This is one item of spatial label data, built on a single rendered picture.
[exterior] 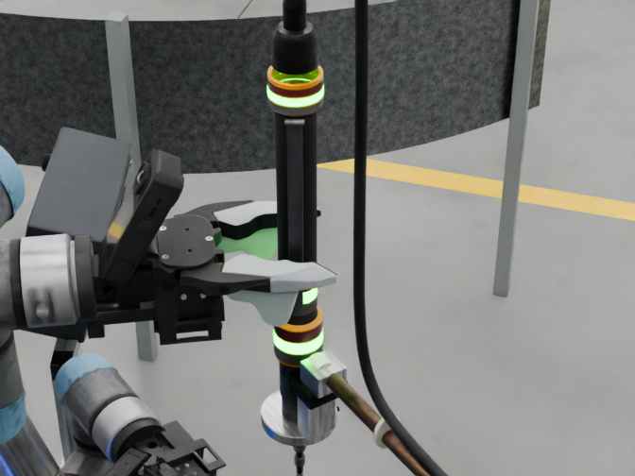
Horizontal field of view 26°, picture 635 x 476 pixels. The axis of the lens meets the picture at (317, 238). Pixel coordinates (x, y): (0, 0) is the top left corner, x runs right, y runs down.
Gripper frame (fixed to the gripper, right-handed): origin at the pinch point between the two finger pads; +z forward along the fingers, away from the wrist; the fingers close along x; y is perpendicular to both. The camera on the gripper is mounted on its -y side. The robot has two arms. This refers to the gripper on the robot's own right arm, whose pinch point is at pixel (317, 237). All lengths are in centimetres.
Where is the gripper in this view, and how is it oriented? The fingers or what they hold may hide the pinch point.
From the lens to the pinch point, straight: 114.9
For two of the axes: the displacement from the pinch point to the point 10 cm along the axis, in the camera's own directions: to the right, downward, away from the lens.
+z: 9.9, -0.9, 1.2
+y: 0.0, 8.1, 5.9
